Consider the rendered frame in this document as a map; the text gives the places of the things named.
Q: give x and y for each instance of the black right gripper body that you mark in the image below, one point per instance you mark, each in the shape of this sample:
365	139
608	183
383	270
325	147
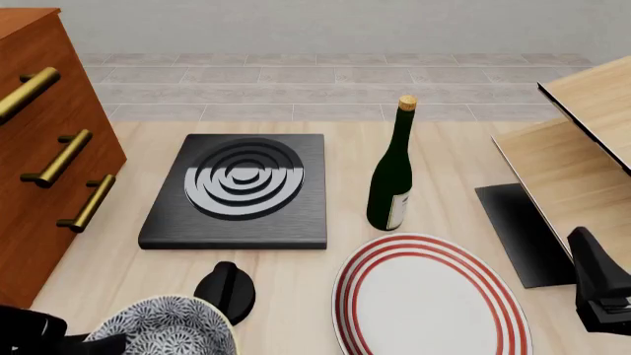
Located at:
609	310

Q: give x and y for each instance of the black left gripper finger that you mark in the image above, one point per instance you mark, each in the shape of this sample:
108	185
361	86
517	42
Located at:
27	333
101	344

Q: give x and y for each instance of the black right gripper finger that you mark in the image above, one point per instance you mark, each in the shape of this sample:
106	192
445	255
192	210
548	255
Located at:
591	262

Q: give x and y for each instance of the patterned black and white bowl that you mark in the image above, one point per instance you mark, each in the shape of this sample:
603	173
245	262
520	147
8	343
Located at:
172	321

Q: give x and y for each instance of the wooden cabinet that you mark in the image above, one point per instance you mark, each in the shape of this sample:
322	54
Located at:
29	236

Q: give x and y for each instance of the pale wooden rack, black base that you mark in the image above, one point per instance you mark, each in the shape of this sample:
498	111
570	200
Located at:
567	166

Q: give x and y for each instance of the white plate with red rings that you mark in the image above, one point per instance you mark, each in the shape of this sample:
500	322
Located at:
424	303

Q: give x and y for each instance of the flat black stove plate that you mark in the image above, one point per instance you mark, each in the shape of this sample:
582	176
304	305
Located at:
236	229

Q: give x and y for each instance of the green wine bottle with cork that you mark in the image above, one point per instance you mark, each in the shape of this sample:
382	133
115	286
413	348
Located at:
392	177

